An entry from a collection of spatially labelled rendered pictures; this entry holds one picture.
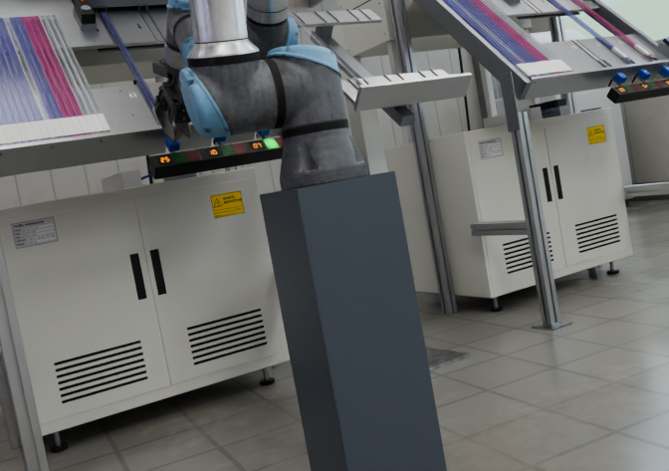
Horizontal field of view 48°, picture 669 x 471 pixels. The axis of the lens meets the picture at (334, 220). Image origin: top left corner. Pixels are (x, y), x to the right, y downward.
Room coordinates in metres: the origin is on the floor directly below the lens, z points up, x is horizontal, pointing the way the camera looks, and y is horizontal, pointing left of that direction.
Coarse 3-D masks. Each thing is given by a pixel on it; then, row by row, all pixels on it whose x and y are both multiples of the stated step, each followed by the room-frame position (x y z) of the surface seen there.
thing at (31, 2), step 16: (0, 0) 1.97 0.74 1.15; (16, 0) 1.98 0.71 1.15; (32, 0) 2.00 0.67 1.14; (48, 0) 2.02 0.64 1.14; (64, 0) 2.03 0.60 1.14; (0, 16) 1.91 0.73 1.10; (16, 16) 1.93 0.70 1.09; (64, 16) 1.97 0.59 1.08; (96, 16) 2.00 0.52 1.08; (112, 16) 2.02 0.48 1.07; (128, 16) 2.04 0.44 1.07; (144, 16) 2.05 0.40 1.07; (160, 16) 2.07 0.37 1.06; (64, 32) 1.92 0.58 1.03; (80, 32) 1.93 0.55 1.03; (96, 32) 1.95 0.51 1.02; (128, 32) 1.98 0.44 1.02; (144, 32) 1.99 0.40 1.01; (160, 32) 2.00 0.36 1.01; (80, 48) 1.88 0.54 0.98; (96, 48) 1.91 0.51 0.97; (112, 48) 1.98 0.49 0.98; (128, 48) 2.00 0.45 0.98; (144, 48) 2.02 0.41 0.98
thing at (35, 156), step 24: (24, 144) 1.53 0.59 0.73; (48, 144) 1.56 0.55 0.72; (72, 144) 1.58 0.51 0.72; (96, 144) 1.61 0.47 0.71; (120, 144) 1.64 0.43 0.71; (144, 144) 1.67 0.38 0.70; (192, 144) 1.74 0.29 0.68; (216, 144) 1.77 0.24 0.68; (0, 168) 1.54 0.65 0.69; (24, 168) 1.57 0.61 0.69; (48, 168) 1.59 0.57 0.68
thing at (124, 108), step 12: (156, 84) 1.83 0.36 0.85; (96, 96) 1.74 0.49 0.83; (108, 96) 1.75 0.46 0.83; (120, 96) 1.76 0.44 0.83; (132, 96) 1.77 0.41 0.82; (108, 108) 1.72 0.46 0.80; (120, 108) 1.73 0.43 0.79; (132, 108) 1.74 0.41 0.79; (144, 108) 1.75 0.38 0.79; (108, 120) 1.68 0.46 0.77; (120, 120) 1.69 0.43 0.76; (132, 120) 1.70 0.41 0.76; (144, 120) 1.71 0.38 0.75; (156, 120) 1.71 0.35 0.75
